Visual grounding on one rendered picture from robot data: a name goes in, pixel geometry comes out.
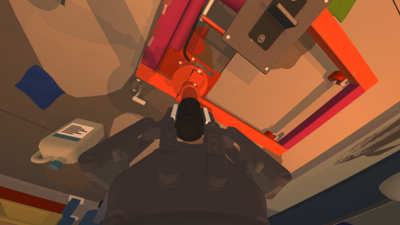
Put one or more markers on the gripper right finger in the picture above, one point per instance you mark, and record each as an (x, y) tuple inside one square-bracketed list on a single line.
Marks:
[(247, 145)]

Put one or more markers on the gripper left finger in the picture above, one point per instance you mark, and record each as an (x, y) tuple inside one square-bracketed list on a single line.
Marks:
[(125, 142)]

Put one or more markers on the grey brake pedal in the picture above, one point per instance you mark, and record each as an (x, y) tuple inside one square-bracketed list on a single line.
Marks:
[(138, 97)]

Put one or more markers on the brown speckled saddle plate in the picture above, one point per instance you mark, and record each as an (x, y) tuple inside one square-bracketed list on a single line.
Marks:
[(240, 37)]

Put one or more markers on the orange transmission jack body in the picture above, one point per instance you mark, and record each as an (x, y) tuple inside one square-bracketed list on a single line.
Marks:
[(340, 47)]

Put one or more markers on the red caster wheel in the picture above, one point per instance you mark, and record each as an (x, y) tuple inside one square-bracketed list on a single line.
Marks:
[(337, 77), (271, 135)]

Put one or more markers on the white jug with label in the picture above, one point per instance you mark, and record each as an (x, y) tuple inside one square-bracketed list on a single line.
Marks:
[(70, 142)]

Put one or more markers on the blue cloth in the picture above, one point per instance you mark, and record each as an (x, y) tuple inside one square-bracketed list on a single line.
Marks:
[(39, 87)]

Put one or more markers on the dark blue panel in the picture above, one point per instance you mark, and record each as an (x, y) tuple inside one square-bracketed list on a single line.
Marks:
[(337, 200)]

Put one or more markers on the yellow tray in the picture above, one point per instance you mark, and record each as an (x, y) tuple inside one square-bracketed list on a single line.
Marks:
[(25, 214)]

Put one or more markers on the white rounded object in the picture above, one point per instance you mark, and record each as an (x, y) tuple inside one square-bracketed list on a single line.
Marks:
[(391, 187)]

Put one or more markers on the green cloth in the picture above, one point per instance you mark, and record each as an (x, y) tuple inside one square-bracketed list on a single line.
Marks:
[(342, 8)]

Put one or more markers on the blue tool with white bracket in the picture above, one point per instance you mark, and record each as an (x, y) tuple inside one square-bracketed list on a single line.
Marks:
[(73, 214)]

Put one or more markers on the black saddle adapter bracket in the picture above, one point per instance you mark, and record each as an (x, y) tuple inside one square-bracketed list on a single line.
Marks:
[(268, 28)]

